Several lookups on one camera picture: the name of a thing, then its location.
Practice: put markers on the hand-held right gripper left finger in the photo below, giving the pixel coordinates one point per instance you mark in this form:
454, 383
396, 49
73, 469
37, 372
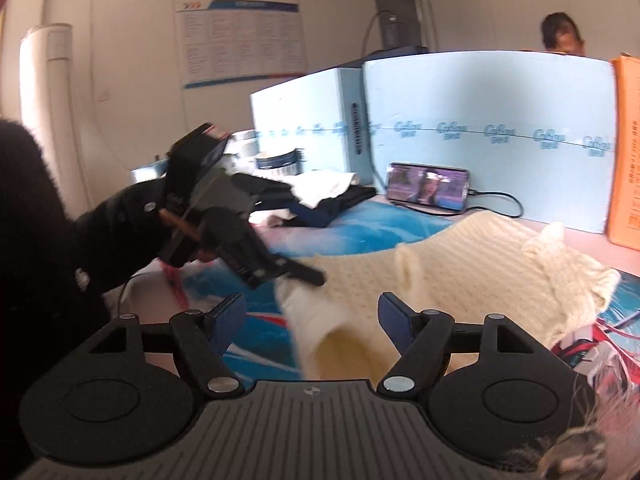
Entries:
227, 320

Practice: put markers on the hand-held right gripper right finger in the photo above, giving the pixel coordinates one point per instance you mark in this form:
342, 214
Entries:
394, 317

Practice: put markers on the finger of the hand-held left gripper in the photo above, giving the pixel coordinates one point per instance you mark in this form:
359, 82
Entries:
267, 191
280, 266

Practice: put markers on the cream knit sweater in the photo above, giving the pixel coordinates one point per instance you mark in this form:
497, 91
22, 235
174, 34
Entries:
450, 270

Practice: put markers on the person's left forearm black sleeve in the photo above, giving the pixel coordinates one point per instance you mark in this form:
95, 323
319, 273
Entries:
115, 230

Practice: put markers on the person's left hand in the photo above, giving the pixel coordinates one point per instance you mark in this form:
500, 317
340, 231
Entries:
177, 224

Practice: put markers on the navy cloth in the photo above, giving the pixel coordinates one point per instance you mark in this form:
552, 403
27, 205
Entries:
315, 216

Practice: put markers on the white cloth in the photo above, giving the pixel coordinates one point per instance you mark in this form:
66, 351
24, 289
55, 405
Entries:
325, 187

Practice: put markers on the black cloth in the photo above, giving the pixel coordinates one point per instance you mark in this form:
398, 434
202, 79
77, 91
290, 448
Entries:
355, 197

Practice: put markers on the light blue foam board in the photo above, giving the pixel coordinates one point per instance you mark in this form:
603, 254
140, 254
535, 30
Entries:
305, 105
490, 95

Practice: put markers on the black smartphone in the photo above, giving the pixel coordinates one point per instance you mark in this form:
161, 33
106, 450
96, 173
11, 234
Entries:
427, 187

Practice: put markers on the white standing air conditioner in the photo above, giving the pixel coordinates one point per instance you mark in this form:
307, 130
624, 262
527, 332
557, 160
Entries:
55, 95

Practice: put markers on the fluffy pink grey fabric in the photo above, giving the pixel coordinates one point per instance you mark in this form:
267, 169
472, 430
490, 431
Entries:
575, 450

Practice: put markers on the wall poster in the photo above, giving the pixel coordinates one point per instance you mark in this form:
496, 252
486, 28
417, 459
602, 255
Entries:
240, 45

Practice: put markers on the grey wall panel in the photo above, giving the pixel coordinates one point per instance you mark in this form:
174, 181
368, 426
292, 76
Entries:
395, 5

